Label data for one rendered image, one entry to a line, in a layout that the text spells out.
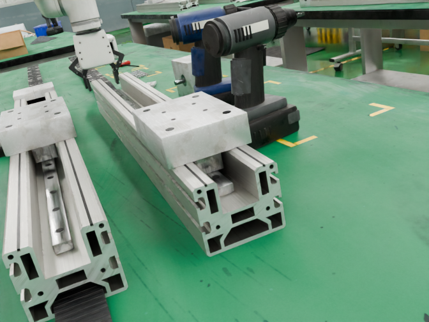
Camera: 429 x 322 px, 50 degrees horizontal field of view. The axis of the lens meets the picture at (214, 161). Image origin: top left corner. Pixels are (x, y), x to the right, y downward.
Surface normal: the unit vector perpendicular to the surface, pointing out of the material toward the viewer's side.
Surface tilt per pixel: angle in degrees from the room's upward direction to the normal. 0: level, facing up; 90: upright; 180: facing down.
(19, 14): 90
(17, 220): 0
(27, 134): 90
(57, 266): 0
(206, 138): 90
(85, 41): 89
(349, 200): 0
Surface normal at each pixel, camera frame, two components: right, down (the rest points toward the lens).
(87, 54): 0.30, 0.33
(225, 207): -0.18, -0.91
